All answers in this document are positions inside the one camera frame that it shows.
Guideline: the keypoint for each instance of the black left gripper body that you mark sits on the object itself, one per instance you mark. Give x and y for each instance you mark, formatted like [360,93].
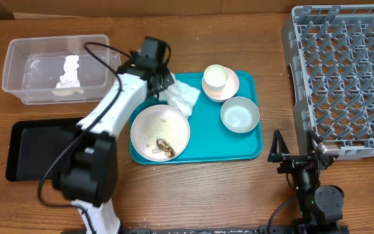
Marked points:
[166,79]

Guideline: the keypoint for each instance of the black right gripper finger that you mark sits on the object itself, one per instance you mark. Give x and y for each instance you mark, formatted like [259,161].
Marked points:
[312,143]
[278,147]

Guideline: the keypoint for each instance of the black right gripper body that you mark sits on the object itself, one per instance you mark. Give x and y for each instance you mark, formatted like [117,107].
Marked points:
[293,163]

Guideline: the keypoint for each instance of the white napkin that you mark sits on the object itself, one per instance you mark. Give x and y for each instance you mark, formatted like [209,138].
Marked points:
[181,96]

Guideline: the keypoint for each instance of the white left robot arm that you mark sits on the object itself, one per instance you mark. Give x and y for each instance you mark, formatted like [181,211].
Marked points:
[86,172]

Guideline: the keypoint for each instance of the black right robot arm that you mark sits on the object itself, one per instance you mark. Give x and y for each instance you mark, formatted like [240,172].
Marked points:
[320,205]

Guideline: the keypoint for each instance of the grey dishwasher rack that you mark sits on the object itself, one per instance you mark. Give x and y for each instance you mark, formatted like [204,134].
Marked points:
[329,50]

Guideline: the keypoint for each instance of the grey bowl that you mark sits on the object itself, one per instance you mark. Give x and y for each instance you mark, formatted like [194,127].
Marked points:
[240,114]

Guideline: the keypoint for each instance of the large white plate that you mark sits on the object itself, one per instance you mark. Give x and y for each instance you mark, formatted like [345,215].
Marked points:
[159,121]

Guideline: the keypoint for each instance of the pale yellow cup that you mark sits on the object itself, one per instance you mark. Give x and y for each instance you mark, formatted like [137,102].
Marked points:
[215,77]

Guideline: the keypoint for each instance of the clear plastic bin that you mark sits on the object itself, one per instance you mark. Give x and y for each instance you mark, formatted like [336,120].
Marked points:
[33,67]

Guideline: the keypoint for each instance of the small pink saucer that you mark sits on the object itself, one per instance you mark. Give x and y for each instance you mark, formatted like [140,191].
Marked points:
[229,91]

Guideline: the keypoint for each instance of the white tissue in bin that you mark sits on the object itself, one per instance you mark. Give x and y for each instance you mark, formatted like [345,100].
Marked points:
[70,77]

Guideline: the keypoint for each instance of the brown food scrap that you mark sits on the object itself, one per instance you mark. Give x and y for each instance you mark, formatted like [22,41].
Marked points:
[166,148]

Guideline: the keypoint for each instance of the black tray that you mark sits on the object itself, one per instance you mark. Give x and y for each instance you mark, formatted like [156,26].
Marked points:
[34,145]

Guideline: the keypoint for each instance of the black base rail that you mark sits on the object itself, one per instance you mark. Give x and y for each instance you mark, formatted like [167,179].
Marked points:
[206,231]

